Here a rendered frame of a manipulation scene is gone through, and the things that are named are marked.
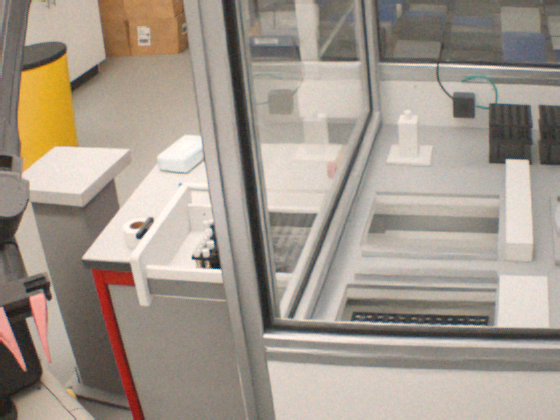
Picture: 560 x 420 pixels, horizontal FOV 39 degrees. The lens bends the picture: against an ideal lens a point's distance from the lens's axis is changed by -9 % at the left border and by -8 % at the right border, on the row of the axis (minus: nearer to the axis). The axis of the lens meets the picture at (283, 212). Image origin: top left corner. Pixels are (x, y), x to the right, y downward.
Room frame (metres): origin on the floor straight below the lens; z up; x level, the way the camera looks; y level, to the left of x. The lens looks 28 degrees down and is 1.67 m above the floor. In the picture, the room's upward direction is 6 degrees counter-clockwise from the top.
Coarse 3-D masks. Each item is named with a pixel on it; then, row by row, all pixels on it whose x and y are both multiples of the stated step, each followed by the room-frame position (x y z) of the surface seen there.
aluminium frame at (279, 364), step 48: (192, 0) 0.81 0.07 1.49; (192, 48) 0.81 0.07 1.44; (240, 96) 0.81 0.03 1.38; (240, 144) 0.81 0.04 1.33; (240, 192) 0.80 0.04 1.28; (240, 240) 0.80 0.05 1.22; (240, 288) 0.81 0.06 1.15; (240, 336) 0.81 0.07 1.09; (288, 336) 0.79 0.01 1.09; (336, 336) 0.78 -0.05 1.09; (384, 336) 0.77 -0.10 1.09; (432, 336) 0.75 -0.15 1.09; (480, 336) 0.74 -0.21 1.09; (528, 336) 0.72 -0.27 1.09; (240, 384) 0.81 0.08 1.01; (288, 384) 0.79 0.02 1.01; (336, 384) 0.78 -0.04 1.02; (384, 384) 0.76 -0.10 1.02; (432, 384) 0.74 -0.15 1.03; (480, 384) 0.73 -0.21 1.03; (528, 384) 0.71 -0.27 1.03
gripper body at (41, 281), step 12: (0, 252) 0.84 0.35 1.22; (12, 252) 0.85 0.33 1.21; (0, 264) 0.83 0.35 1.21; (12, 264) 0.83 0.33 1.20; (24, 264) 0.85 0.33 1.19; (0, 276) 0.81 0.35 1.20; (12, 276) 0.82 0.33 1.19; (24, 276) 0.83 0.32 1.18; (36, 276) 0.82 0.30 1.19; (0, 288) 0.80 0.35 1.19; (36, 288) 0.82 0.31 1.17; (48, 288) 0.84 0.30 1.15; (48, 300) 0.85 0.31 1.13
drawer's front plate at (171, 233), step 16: (176, 192) 1.54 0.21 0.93; (176, 208) 1.49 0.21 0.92; (160, 224) 1.41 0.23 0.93; (176, 224) 1.47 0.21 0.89; (144, 240) 1.35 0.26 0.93; (160, 240) 1.39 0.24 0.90; (176, 240) 1.46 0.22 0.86; (144, 256) 1.32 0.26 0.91; (160, 256) 1.38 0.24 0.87; (144, 272) 1.30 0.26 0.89; (144, 288) 1.29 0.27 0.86; (144, 304) 1.29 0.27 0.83
